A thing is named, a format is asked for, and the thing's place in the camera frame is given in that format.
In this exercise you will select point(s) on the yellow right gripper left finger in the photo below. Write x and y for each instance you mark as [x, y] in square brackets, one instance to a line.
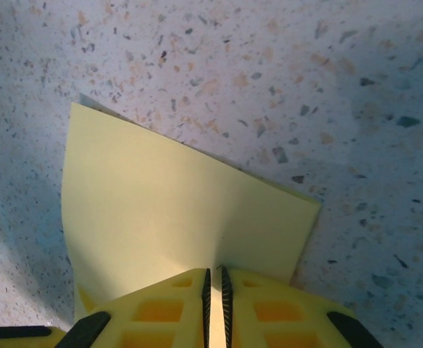
[161, 308]

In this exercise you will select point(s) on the yellow cloth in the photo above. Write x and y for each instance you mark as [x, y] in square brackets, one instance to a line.
[161, 199]

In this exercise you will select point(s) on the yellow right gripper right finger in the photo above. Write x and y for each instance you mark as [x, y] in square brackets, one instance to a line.
[276, 315]

